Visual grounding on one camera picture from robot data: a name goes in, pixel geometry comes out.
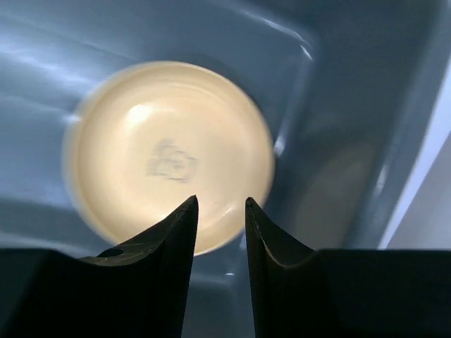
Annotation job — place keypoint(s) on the tan plate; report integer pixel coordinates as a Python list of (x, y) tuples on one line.
[(157, 133)]

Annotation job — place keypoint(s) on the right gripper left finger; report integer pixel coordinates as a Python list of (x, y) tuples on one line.
[(135, 289)]

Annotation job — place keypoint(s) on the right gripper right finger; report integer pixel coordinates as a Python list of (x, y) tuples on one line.
[(301, 292)]

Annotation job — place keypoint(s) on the grey plastic bin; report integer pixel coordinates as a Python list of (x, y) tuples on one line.
[(345, 87)]

